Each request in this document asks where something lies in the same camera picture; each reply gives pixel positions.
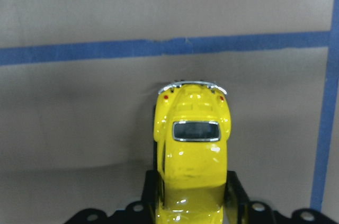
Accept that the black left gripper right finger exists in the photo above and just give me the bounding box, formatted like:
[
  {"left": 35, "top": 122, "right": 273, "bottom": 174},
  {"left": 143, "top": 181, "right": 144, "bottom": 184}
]
[{"left": 225, "top": 171, "right": 335, "bottom": 224}]

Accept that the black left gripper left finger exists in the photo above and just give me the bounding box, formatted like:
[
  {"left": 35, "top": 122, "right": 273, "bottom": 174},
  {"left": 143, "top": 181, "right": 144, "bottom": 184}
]
[{"left": 66, "top": 170, "right": 159, "bottom": 223}]

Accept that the yellow toy beetle car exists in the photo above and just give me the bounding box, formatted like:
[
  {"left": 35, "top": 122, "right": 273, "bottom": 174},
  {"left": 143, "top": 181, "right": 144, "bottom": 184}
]
[{"left": 153, "top": 81, "right": 231, "bottom": 223}]

